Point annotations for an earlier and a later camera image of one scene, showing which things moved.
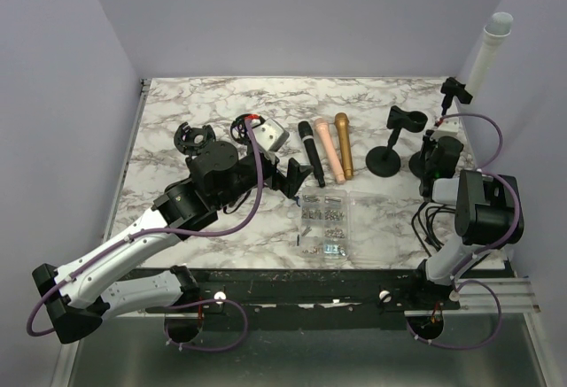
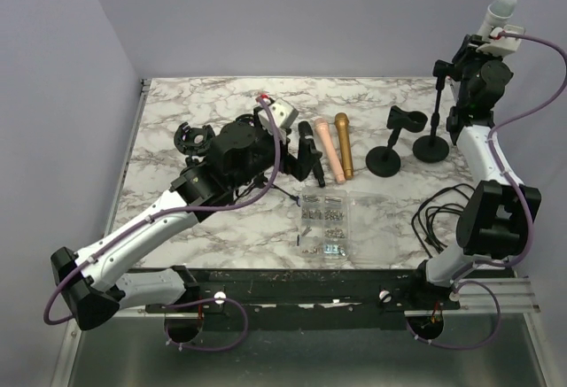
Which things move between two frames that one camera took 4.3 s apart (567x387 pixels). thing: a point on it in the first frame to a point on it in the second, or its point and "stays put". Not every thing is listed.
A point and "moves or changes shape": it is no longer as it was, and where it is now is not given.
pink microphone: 322,128 stays put
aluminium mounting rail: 283,290 stays put
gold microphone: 341,121 stays put
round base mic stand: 452,88 to 433,148
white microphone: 497,29 moves or changes shape
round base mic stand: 385,161 stays put
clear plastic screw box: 341,228 stays put
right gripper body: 428,146 to 469,60
